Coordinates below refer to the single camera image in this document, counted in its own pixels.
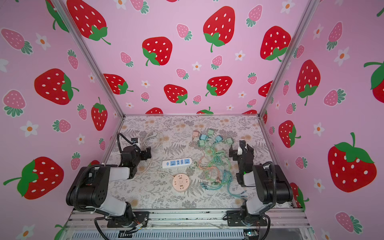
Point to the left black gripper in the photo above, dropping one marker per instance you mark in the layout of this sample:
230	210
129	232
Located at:
144	153

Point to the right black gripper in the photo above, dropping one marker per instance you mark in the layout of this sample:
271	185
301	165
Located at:
241	154

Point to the white blue power strip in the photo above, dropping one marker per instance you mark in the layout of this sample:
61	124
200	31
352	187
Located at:
184	162

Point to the pink plug adapter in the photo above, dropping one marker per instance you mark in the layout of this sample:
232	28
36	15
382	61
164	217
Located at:
196	134

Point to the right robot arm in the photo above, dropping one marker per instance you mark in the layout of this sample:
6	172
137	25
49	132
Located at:
270	182

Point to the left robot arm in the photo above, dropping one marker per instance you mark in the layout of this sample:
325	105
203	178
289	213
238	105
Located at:
89	191

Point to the teal plug adapter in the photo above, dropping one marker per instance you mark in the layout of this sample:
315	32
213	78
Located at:
218	139

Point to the green plug adapter front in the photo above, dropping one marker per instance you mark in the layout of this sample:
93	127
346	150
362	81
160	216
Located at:
201	143

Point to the round pink power socket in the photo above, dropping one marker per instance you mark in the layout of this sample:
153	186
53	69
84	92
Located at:
181	182

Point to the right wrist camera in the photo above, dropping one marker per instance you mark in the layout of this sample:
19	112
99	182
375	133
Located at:
241	148

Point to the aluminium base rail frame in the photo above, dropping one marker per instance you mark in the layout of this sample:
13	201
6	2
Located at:
196	224

